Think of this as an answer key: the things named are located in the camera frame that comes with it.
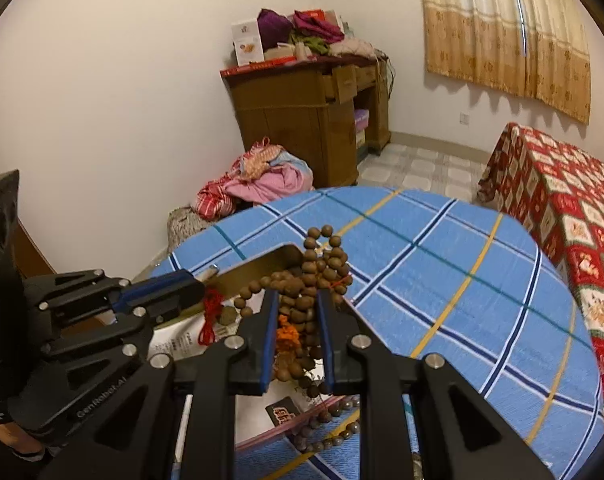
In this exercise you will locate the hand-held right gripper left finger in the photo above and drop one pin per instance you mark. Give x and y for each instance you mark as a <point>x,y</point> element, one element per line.
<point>268,340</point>

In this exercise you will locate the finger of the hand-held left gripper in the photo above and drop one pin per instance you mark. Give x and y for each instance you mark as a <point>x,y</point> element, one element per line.
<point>162,287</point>
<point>107,332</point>

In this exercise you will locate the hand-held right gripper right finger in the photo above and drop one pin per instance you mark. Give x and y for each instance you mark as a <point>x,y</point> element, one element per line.
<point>324,345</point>

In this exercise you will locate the gold metal tin box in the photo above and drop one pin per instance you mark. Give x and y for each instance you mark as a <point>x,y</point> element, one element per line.
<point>262,267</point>

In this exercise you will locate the white printed paper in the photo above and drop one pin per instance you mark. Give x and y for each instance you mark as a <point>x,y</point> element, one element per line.
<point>179,342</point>

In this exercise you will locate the grey floral cloth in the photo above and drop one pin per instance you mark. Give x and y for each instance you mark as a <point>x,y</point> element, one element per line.
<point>187,225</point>

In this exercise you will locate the black square tag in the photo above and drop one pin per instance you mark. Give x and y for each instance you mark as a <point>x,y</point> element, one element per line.
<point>283,412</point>

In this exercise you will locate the blue plaid cloth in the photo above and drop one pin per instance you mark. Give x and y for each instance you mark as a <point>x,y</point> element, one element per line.
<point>432,260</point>

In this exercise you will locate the pile of colourful clothes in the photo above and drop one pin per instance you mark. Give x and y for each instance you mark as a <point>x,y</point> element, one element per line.
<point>272,180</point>

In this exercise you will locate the brown wooden cabinet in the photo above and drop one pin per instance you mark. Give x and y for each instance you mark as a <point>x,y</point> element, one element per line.
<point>282,120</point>

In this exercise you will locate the storage boxes under cabinet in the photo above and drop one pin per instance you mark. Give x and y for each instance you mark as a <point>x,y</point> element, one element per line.
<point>361,125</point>

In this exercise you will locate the flat red box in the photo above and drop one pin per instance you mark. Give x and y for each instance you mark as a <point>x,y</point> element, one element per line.
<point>242,71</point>

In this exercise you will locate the white carton box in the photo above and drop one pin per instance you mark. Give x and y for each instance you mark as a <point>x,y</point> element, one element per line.
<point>246,42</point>

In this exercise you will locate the bed with red patterned bedspread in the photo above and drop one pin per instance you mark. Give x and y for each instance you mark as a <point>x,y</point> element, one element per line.
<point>572,200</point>

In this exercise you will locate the pile of clothes on cabinet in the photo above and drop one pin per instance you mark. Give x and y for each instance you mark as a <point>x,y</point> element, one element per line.
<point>312,30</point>

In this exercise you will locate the small red box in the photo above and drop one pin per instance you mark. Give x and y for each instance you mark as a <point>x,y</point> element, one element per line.
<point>316,13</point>

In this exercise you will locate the beige patterned curtain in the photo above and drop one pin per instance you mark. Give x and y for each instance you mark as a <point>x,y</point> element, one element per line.
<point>482,20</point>

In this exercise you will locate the wall socket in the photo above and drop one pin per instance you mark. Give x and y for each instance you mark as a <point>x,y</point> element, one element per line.
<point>465,118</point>

